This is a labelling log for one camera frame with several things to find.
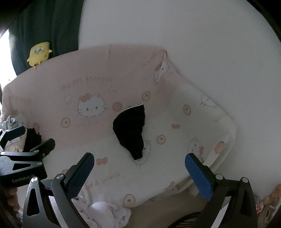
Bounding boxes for dark green curtain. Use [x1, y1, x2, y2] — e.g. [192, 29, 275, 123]
[9, 0, 85, 75]

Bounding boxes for grey white cloth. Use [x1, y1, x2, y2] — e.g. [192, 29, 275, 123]
[0, 115, 18, 132]

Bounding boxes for white printed cloth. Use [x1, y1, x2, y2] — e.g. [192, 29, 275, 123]
[72, 191, 132, 228]

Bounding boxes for black shorts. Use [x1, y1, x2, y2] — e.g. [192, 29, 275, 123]
[112, 103, 146, 160]

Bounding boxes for brown plush toy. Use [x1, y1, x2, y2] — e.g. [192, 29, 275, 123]
[256, 184, 281, 228]

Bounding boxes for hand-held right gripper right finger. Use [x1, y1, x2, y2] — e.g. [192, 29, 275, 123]
[184, 153, 258, 228]

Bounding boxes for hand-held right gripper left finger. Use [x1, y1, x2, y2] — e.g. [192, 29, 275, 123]
[22, 152, 95, 228]

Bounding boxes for beige printed cloth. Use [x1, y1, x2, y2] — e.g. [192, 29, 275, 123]
[4, 136, 27, 153]

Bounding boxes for yellow plush toy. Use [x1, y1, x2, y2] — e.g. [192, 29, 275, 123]
[27, 42, 53, 71]

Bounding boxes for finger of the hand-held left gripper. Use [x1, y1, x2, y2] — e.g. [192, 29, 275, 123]
[0, 138, 56, 172]
[0, 126, 26, 152]

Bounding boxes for brown fuzzy cloth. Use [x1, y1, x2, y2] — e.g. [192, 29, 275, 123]
[4, 187, 19, 212]

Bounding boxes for pink cat print blanket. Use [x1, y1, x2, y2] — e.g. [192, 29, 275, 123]
[1, 44, 237, 207]

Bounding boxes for dark ribbed object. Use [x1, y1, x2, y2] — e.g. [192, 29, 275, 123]
[168, 210, 199, 228]

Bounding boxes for window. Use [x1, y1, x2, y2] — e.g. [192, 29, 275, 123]
[0, 28, 17, 88]

